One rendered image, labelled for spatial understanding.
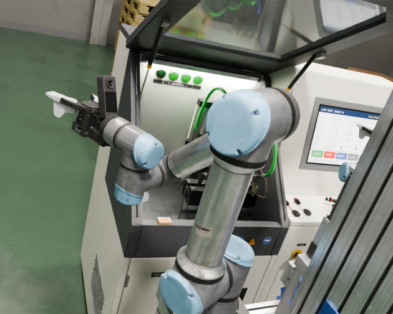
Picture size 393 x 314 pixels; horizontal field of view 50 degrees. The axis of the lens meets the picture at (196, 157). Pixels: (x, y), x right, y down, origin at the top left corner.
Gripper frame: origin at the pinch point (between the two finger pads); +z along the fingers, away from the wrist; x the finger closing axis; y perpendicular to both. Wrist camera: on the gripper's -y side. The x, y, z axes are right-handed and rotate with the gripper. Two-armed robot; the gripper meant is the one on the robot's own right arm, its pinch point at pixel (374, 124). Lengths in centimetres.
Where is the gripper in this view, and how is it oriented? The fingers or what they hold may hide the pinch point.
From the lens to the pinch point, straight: 187.5
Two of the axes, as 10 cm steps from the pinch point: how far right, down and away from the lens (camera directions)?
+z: 0.4, -4.2, 9.1
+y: -1.2, 9.0, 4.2
